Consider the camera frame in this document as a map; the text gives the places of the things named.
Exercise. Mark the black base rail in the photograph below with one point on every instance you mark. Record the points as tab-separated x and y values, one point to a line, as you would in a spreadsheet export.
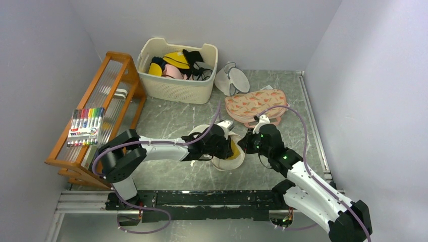
155	206

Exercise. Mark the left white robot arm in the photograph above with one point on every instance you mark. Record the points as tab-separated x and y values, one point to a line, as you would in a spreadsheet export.
121	156

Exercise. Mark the yellow bra in bag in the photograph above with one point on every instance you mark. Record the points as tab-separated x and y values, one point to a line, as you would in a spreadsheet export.
235	150

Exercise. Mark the black bra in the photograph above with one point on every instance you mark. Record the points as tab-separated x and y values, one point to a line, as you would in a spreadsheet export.
201	71

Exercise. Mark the white blue-trimmed mesh bag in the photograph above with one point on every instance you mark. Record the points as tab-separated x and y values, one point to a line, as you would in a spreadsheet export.
231	80

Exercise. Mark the pink garment in basket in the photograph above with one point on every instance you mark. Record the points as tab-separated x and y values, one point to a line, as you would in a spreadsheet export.
173	72

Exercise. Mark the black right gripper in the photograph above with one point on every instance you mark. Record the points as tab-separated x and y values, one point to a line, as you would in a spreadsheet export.
245	143

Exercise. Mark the cream plastic laundry basket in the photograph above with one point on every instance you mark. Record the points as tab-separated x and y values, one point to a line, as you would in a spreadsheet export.
187	91

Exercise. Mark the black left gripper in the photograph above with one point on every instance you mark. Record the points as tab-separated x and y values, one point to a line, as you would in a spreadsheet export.
226	152

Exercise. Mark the yellow garment in basket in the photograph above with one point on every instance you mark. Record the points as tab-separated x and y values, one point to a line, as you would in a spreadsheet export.
176	59

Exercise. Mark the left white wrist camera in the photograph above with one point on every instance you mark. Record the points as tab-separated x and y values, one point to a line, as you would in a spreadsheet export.
226	126

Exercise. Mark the black garment in basket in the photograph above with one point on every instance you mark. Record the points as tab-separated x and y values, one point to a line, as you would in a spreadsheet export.
192	57

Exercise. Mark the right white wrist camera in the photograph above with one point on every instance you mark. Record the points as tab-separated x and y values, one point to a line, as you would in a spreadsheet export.
262	120

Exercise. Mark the pink floral laundry bag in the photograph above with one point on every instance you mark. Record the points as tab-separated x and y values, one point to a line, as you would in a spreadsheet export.
244	107

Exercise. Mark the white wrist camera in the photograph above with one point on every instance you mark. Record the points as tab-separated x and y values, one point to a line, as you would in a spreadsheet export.
226	126
262	120

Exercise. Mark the wooden rack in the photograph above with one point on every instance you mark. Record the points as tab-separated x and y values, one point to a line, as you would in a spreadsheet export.
114	87

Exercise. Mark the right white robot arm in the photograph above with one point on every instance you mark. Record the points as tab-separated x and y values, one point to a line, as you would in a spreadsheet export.
340	217

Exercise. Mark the coloured marker pen pack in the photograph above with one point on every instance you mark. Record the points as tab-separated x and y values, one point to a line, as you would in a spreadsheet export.
85	127

